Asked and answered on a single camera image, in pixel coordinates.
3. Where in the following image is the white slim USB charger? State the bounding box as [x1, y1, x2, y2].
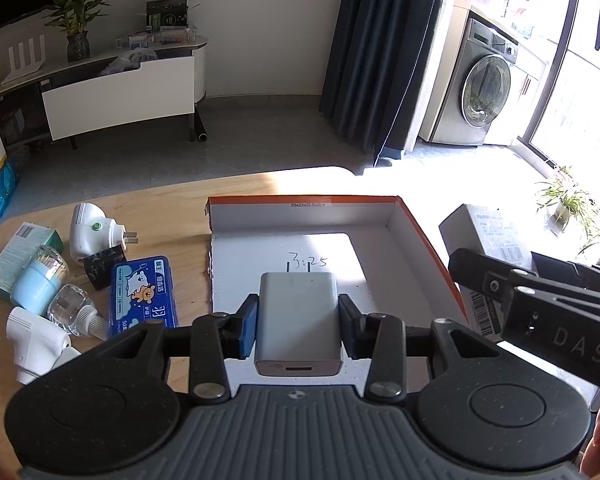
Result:
[254, 271, 342, 377]

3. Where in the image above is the black green display box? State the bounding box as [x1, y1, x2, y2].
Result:
[145, 0, 188, 32]

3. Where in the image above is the silver washing machine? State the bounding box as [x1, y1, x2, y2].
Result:
[419, 6, 518, 146]

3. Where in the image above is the black USB charger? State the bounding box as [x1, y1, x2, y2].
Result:
[83, 245, 126, 290]

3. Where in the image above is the white wifi router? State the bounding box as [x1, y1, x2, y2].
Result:
[2, 34, 46, 84]

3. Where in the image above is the clear liquid refill bottle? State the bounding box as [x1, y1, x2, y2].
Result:
[46, 284, 109, 340]

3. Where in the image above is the dark blue curtain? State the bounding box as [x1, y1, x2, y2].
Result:
[320, 0, 442, 160]

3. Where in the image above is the potted plant on console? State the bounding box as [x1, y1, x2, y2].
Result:
[44, 0, 109, 63]

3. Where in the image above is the balcony potted plant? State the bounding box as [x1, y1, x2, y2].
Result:
[538, 166, 598, 236]

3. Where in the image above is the white box lid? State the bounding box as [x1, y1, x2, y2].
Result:
[439, 205, 549, 349]

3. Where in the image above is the light blue toothpick jar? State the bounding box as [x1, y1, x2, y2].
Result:
[10, 245, 69, 318]

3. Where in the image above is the white TV console cabinet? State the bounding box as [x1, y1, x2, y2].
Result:
[0, 36, 209, 146]

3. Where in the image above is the black roll on floor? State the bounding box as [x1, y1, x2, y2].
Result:
[189, 112, 208, 142]

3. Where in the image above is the white mosquito plug heater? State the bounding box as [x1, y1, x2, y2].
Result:
[6, 307, 80, 385]
[69, 203, 138, 264]

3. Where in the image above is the orange white cardboard box tray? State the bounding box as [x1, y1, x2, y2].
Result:
[207, 195, 468, 327]

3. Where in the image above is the teal white carton box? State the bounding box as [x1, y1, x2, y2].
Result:
[0, 222, 64, 301]

